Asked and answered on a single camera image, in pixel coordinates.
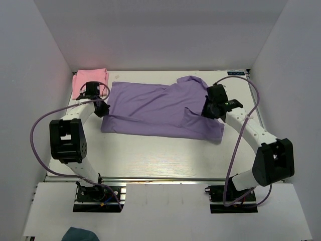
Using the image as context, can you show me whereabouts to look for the purple t shirt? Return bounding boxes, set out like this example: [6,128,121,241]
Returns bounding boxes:
[101,76,224,144]

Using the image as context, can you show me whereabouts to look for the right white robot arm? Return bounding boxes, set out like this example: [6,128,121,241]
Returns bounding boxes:
[202,84,294,200]

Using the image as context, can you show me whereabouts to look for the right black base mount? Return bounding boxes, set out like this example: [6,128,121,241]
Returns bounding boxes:
[204,185,258,214]

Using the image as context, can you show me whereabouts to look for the blue table label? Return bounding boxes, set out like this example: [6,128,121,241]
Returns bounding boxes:
[227,71,245,76]

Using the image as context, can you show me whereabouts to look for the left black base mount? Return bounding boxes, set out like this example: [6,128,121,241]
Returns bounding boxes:
[73,185,125,213]

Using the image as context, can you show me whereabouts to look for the pink t shirt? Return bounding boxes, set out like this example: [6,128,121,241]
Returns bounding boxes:
[72,68,109,100]

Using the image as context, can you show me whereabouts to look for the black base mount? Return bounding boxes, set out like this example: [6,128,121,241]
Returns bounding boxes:
[73,185,125,213]
[204,185,258,214]

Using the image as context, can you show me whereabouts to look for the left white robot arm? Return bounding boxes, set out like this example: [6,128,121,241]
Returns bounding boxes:
[49,81,110,200]

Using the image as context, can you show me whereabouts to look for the dark teal cloth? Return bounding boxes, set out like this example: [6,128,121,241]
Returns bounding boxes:
[61,227,100,241]

